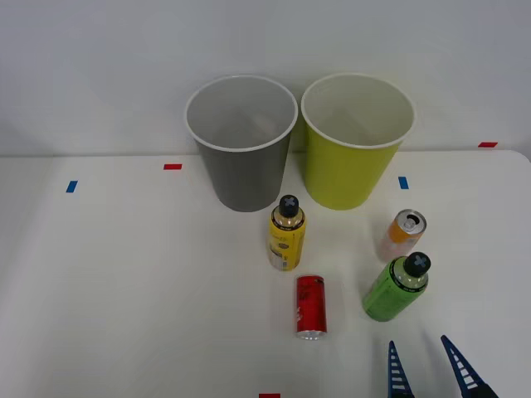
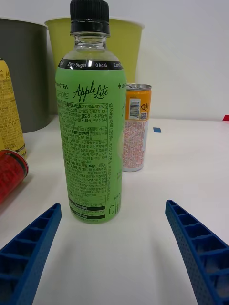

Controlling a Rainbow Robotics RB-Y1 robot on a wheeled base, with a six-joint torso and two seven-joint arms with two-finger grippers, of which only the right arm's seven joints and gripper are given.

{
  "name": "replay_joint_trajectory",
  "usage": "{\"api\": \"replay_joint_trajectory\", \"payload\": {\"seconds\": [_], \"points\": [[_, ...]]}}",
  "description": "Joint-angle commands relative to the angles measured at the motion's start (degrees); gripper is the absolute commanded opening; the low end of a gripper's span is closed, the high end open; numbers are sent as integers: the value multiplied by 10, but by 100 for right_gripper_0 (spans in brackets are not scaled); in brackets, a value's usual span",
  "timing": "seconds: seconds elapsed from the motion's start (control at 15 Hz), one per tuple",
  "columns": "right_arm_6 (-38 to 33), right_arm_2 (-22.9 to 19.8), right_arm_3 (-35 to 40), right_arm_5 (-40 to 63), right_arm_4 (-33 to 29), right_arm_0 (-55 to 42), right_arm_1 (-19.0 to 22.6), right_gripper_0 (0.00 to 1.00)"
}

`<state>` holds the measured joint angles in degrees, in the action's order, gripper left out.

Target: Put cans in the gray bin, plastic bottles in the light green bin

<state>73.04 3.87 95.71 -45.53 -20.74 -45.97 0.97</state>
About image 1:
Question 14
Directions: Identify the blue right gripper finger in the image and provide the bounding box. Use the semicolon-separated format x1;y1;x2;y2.
440;334;500;398
387;340;416;398

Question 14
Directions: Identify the green label plastic bottle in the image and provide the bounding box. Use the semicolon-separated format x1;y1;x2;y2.
361;250;432;323

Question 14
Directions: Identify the red drink can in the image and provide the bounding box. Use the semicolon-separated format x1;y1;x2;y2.
295;274;329;342

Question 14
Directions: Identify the orange drink can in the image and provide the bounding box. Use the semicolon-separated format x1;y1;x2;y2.
376;208;428;265

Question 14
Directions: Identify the yellow label plastic bottle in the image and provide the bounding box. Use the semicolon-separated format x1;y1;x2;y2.
267;195;308;273

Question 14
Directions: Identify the yellow-green plastic waste bin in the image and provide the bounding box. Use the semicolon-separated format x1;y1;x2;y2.
300;73;417;211

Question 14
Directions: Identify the grey plastic waste bin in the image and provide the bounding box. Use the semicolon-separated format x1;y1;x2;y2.
184;74;300;213

